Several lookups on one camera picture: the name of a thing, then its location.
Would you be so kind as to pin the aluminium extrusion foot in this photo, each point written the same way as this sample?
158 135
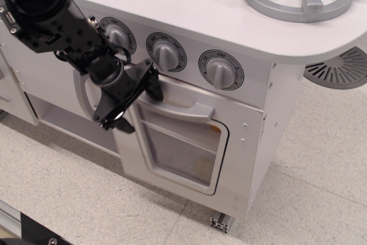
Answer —
221 221

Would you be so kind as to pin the aluminium rail on floor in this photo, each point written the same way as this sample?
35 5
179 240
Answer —
10 220

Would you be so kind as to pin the grey left oven knob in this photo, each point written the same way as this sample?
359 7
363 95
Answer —
119 35

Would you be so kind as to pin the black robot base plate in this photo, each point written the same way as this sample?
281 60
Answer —
35 233

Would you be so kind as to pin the white oven door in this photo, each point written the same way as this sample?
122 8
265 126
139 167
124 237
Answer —
208 163

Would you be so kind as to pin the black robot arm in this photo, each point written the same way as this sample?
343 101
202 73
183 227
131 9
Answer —
59 26

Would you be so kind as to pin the grey floor drain grate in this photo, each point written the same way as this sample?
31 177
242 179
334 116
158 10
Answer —
342 72

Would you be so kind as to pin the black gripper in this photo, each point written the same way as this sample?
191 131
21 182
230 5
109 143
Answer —
121 89

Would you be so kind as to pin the grey middle oven knob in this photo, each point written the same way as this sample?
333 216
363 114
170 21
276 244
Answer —
166 52

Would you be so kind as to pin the white cupboard door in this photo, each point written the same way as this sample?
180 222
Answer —
48 83

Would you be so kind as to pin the grey oven knob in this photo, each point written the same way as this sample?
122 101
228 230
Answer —
119 35
221 70
166 52

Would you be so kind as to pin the grey right oven knob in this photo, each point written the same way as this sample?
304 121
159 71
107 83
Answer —
221 70

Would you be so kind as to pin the grey cupboard door handle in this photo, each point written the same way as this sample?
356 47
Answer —
88 95

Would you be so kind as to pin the white toy kitchen cabinet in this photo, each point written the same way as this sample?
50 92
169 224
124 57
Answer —
272 53

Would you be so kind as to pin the grey oven door handle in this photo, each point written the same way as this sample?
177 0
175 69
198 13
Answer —
197 113

